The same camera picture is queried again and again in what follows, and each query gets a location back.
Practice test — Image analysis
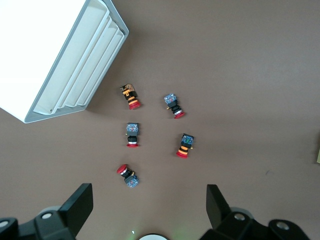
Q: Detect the red button orange contact block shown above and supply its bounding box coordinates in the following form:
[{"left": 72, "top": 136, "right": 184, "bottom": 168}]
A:
[{"left": 119, "top": 83, "right": 142, "bottom": 111}]

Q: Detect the green load switch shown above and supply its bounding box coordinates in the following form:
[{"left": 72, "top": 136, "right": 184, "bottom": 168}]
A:
[{"left": 313, "top": 133, "right": 320, "bottom": 165}]

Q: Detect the red button blue contact block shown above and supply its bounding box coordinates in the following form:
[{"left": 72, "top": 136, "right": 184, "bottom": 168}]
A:
[
  {"left": 163, "top": 93, "right": 186, "bottom": 120},
  {"left": 125, "top": 122, "right": 141, "bottom": 148},
  {"left": 116, "top": 163, "right": 140, "bottom": 189}
]

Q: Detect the brown table cover sheet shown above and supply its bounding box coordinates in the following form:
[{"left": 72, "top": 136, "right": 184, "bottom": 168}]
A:
[{"left": 0, "top": 0, "right": 320, "bottom": 240}]

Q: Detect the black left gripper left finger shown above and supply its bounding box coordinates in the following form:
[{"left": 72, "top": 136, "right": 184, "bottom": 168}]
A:
[{"left": 0, "top": 183, "right": 94, "bottom": 240}]

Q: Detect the white stepped storage box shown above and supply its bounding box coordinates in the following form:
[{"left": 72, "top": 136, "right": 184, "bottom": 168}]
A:
[{"left": 0, "top": 0, "right": 130, "bottom": 125}]

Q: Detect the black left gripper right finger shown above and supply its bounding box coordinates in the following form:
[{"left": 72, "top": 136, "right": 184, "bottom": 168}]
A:
[{"left": 199, "top": 184, "right": 315, "bottom": 240}]

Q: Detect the red button orange ring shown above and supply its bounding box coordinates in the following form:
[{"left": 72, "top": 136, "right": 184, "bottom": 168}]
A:
[{"left": 175, "top": 133, "right": 196, "bottom": 160}]

